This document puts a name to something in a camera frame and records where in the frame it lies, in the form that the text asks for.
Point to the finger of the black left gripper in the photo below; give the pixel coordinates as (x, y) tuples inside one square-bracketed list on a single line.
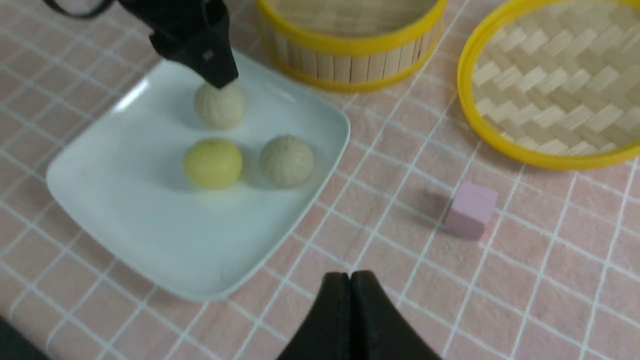
[(200, 41)]

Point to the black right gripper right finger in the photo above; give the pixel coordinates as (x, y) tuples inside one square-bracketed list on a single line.
[(378, 330)]

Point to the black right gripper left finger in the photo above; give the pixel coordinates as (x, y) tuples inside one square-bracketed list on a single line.
[(325, 333)]

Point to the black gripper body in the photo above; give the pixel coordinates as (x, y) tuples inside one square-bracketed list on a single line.
[(165, 15)]

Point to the white bun from basket front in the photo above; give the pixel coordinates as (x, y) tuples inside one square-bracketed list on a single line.
[(220, 109)]

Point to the white bun from basket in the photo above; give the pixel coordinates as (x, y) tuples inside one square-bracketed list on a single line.
[(220, 109), (286, 162)]

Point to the yellow steamed bun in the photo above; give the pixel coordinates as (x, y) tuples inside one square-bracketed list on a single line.
[(213, 163)]

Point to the white square plate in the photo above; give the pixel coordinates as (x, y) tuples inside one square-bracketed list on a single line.
[(122, 181)]

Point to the pink checkered tablecloth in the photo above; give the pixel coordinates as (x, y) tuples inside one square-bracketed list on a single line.
[(554, 277)]

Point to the yellow-rimmed bamboo steamer basket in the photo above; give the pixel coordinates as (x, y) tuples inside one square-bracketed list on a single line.
[(350, 45)]

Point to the pink cube block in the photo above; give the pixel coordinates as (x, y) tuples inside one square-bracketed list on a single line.
[(470, 211)]

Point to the yellow-rimmed woven steamer lid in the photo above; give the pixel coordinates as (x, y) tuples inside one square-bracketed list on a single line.
[(555, 83)]

